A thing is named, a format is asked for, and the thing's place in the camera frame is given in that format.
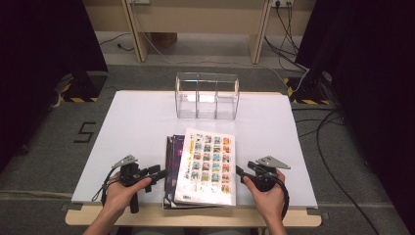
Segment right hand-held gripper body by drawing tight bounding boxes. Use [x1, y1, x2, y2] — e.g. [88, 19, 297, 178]
[253, 155, 292, 193]

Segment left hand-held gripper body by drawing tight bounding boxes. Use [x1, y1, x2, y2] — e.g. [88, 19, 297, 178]
[112, 154, 151, 214]

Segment black magazine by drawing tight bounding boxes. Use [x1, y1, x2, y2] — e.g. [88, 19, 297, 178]
[161, 135, 226, 211]

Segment purple magazine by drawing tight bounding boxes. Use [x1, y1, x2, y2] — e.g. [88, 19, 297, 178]
[164, 134, 187, 205]

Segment white book with colourful pictures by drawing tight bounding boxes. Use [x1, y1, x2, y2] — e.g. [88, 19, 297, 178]
[173, 127, 237, 208]

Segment clear acrylic organizer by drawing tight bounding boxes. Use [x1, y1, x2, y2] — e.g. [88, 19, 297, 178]
[175, 71, 241, 120]

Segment person's right hand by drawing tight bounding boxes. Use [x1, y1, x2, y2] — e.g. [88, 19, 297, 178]
[243, 169, 287, 226]

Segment person's left hand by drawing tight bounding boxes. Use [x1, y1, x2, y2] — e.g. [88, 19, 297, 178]
[104, 170, 153, 216]

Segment stand base with striped tape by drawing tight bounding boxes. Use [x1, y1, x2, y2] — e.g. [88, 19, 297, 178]
[283, 71, 332, 106]
[60, 71, 108, 104]

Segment brown cardboard box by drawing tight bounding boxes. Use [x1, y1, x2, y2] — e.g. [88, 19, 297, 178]
[150, 31, 179, 49]

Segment beige wooden desk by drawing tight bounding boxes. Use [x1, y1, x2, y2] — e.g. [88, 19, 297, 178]
[121, 0, 273, 65]

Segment long black floor cable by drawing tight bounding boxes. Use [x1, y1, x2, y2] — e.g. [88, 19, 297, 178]
[292, 107, 381, 235]

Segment white floor cable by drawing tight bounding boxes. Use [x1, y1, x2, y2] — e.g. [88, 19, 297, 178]
[141, 30, 309, 94]

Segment thin black floor cable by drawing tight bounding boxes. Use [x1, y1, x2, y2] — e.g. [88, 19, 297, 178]
[97, 31, 135, 53]

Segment black cables from wall socket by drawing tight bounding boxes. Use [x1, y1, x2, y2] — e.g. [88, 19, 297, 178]
[263, 0, 309, 72]

